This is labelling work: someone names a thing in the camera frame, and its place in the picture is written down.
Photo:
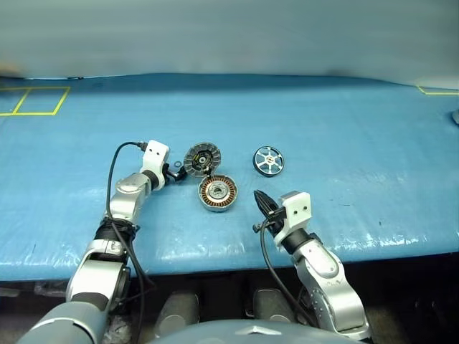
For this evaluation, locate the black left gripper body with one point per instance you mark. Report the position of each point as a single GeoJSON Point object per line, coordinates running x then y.
{"type": "Point", "coordinates": [168, 175]}

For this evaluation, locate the dark rounded grey shape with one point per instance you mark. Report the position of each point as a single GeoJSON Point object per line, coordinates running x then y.
{"type": "Point", "coordinates": [177, 313]}
{"type": "Point", "coordinates": [272, 304]}

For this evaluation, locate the grey robot torso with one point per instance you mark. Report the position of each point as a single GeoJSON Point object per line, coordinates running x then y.
{"type": "Point", "coordinates": [251, 333]}

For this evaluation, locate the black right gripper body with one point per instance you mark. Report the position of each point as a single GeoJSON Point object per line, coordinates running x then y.
{"type": "Point", "coordinates": [277, 224]}

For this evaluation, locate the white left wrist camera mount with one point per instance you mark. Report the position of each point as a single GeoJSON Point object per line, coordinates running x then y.
{"type": "Point", "coordinates": [155, 155]}

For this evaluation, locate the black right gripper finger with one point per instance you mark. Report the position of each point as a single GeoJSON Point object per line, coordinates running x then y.
{"type": "Point", "coordinates": [268, 200]}
{"type": "Point", "coordinates": [261, 205]}

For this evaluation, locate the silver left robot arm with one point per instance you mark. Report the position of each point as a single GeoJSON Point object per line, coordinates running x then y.
{"type": "Point", "coordinates": [125, 195]}

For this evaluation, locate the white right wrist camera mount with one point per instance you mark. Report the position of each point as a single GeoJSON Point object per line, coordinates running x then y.
{"type": "Point", "coordinates": [297, 211]}

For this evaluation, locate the blue plastic table cover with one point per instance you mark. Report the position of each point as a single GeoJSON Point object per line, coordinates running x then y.
{"type": "Point", "coordinates": [322, 125]}

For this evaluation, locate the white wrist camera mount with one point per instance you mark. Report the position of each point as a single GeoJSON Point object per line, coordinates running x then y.
{"type": "Point", "coordinates": [297, 211]}
{"type": "Point", "coordinates": [155, 155]}

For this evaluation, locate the round motor housing copper windings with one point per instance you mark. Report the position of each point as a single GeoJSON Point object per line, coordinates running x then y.
{"type": "Point", "coordinates": [218, 196]}

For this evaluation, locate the grey object at table edge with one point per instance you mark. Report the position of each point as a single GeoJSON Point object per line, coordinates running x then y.
{"type": "Point", "coordinates": [455, 117]}

